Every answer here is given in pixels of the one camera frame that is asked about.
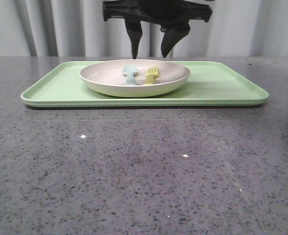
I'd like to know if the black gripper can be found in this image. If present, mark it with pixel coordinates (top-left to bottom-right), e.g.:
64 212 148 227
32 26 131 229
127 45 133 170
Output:
102 0 212 59

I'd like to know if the yellow plastic fork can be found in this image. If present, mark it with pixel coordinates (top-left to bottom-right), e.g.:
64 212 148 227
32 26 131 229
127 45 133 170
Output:
144 67 159 85

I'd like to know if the beige round plate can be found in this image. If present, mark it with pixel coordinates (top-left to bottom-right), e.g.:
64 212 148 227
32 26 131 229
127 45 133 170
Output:
79 59 191 98

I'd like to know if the light blue plastic spoon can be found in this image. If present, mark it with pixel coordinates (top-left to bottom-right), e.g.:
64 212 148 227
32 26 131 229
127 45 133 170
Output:
122 65 138 85

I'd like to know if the light green plastic tray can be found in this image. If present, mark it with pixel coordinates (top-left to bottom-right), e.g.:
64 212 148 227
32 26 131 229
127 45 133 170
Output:
21 61 268 108

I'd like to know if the grey pleated curtain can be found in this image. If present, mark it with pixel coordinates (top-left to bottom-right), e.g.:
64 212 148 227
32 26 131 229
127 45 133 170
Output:
0 0 288 58

